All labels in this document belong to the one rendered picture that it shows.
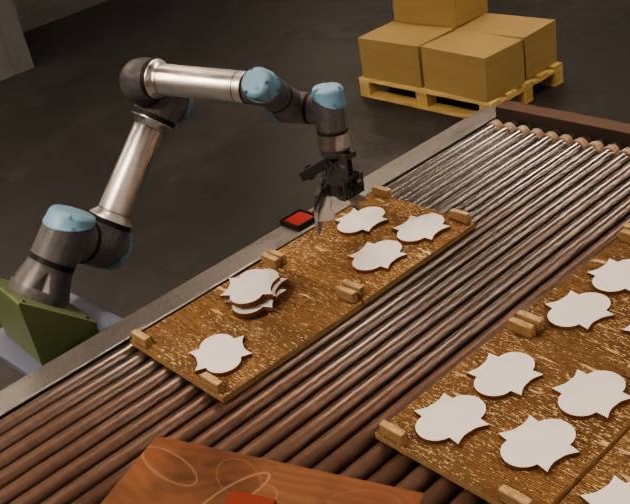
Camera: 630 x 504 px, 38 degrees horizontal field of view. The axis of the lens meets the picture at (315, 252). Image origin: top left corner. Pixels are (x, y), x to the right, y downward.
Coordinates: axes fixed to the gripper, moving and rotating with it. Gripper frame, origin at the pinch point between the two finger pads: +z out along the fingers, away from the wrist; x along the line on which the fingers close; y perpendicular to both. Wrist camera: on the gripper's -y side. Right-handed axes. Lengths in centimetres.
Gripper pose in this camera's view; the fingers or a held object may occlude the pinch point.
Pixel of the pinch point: (336, 222)
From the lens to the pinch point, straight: 228.8
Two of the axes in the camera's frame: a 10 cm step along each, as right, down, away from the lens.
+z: 1.1, 8.8, 4.6
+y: 7.3, 2.4, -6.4
